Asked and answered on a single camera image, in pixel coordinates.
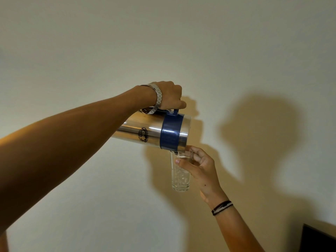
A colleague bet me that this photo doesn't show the black and white wristbands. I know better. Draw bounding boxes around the black and white wristbands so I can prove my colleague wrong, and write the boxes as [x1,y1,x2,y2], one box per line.
[211,200,234,216]

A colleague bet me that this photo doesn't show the person's right hand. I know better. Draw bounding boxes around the person's right hand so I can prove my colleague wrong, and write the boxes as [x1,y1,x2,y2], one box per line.
[174,145,229,210]

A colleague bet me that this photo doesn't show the person's left forearm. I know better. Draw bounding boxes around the person's left forearm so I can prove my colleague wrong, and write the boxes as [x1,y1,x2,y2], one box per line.
[0,85,158,235]

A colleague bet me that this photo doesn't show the black furniture corner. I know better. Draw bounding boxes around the black furniture corner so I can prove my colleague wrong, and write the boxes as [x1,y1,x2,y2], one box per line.
[299,223,336,252]

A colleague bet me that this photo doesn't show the person's left hand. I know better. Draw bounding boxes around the person's left hand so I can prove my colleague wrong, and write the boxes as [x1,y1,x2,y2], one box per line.
[155,81,187,111]

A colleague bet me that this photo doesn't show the clear drinking glass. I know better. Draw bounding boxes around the clear drinking glass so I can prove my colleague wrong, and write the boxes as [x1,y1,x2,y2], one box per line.
[170,150,194,192]

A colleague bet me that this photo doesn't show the person's right forearm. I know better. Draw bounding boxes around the person's right forearm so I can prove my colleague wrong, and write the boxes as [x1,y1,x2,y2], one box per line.
[215,205,265,252]

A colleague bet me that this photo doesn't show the steel jug with blue band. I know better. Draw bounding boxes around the steel jug with blue band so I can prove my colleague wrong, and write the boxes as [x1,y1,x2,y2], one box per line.
[112,108,192,153]

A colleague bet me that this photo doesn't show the silver metal wristwatch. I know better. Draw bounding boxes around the silver metal wristwatch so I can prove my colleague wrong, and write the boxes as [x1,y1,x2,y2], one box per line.
[140,83,163,115]

